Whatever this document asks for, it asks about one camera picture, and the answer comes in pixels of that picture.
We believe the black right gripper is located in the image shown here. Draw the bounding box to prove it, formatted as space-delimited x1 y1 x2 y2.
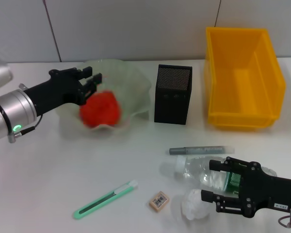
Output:
200 156 291 218

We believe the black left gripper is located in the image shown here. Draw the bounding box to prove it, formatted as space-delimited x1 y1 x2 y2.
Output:
23 65 104 115

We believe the clear water bottle green label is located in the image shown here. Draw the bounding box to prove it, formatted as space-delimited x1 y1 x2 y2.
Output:
174 155 278 198

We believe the white paper ball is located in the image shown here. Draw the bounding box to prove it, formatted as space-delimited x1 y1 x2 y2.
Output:
180 188 210 220

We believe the red-orange toy fruit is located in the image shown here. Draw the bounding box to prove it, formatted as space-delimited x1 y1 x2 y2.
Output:
79 89 123 128

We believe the mint green utility knife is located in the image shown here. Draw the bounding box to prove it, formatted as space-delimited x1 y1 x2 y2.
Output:
72 179 139 220

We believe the grey marker pen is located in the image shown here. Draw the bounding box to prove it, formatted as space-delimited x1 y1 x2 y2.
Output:
169 145 235 156

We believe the frosted green glass fruit bowl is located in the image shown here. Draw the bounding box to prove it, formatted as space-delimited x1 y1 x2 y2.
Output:
53 59 152 136

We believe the beige eraser with barcode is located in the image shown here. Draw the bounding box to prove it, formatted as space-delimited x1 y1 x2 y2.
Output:
148 191 171 213

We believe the black mesh pen holder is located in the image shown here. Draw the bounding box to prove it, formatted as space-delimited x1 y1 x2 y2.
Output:
154 64 193 126

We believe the yellow plastic bin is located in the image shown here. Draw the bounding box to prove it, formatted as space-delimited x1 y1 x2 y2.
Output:
204 26 287 130

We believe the left wrist cable with connector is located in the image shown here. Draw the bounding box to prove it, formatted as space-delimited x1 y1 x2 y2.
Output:
7 113 44 144

